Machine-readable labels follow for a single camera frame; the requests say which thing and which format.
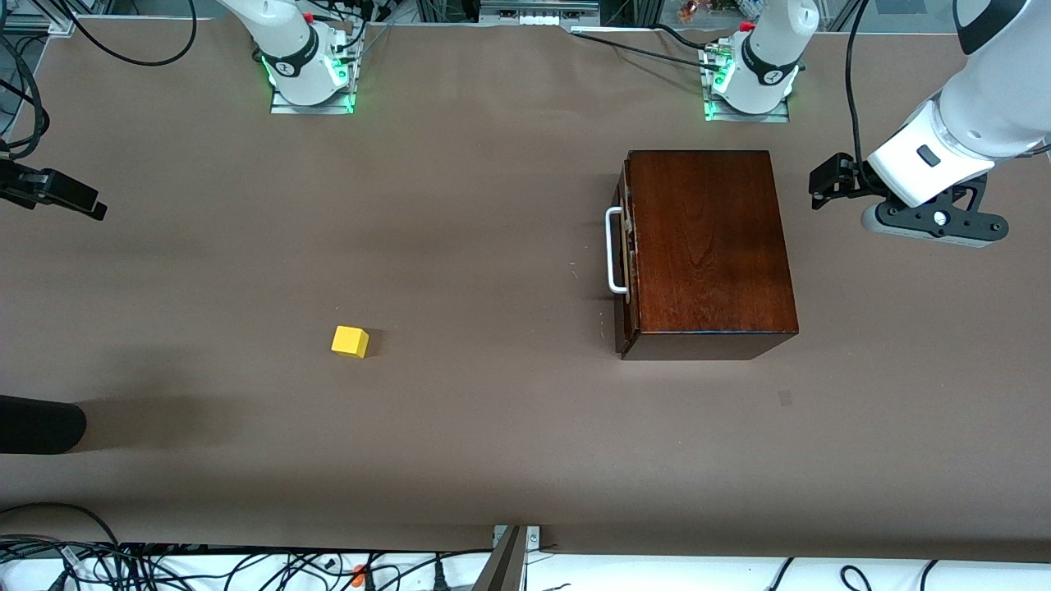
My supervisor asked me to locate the wooden drawer with white handle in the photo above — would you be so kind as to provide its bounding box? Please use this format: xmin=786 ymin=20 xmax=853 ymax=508
xmin=606 ymin=156 xmax=638 ymax=329

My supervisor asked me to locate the yellow block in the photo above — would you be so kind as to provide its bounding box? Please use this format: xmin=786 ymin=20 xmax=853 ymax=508
xmin=332 ymin=326 xmax=369 ymax=360

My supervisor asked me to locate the dark brown wooden cabinet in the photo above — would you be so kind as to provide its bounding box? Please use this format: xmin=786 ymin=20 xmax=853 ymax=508
xmin=616 ymin=149 xmax=800 ymax=360

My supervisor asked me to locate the black cylinder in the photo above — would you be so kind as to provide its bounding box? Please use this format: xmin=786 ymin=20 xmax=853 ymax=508
xmin=0 ymin=395 xmax=87 ymax=455

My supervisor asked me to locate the white power strip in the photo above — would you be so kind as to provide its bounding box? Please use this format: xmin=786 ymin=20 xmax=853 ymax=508
xmin=480 ymin=0 xmax=600 ymax=27

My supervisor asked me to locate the aluminium profile beam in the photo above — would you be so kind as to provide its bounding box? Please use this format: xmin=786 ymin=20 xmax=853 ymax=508
xmin=475 ymin=525 xmax=526 ymax=591

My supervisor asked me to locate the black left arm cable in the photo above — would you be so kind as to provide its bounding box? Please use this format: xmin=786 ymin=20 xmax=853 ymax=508
xmin=846 ymin=0 xmax=873 ymax=177

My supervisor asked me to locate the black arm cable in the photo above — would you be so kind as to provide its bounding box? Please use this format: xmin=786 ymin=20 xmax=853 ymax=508
xmin=0 ymin=33 xmax=50 ymax=161
xmin=846 ymin=0 xmax=873 ymax=177

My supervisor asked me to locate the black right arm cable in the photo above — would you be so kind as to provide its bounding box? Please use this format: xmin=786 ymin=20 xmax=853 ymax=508
xmin=0 ymin=33 xmax=50 ymax=161

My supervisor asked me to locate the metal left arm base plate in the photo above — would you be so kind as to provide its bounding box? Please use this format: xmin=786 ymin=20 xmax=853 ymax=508
xmin=704 ymin=45 xmax=791 ymax=122

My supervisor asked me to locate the aluminium frame rail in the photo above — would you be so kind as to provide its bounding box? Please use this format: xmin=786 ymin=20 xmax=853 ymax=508
xmin=0 ymin=0 xmax=76 ymax=35

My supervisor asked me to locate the black looping cable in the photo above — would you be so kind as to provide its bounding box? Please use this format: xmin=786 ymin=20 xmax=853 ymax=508
xmin=59 ymin=0 xmax=198 ymax=66

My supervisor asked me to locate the black cable on table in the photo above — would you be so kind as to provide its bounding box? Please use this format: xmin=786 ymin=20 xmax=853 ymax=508
xmin=569 ymin=23 xmax=723 ymax=73

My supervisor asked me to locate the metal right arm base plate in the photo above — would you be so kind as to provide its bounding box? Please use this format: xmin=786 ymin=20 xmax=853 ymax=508
xmin=271 ymin=49 xmax=356 ymax=114

